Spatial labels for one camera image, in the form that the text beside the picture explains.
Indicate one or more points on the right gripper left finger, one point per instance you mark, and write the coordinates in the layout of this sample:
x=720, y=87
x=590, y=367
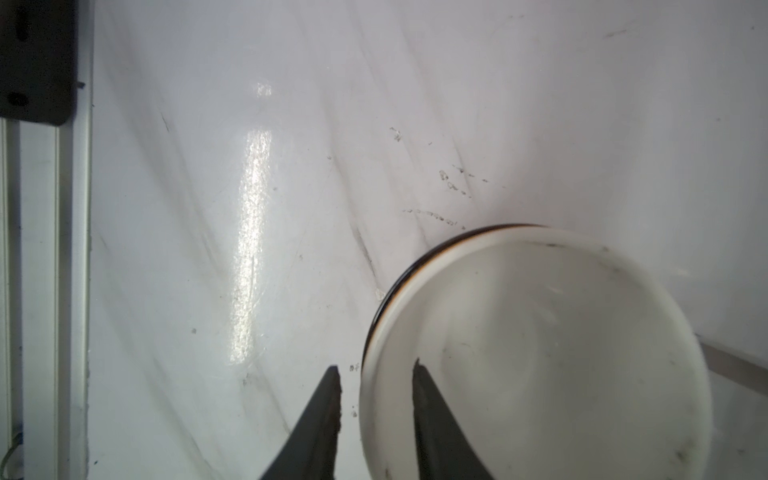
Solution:
x=310, y=450

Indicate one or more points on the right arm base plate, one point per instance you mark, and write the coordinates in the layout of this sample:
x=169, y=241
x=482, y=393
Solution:
x=38, y=60

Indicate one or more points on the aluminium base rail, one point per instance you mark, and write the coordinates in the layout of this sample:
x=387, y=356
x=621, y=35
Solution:
x=45, y=244

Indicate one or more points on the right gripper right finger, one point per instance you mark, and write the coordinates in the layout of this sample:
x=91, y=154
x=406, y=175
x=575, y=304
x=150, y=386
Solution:
x=442, y=450

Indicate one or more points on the orange bowl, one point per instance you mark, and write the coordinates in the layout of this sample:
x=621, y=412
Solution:
x=559, y=357

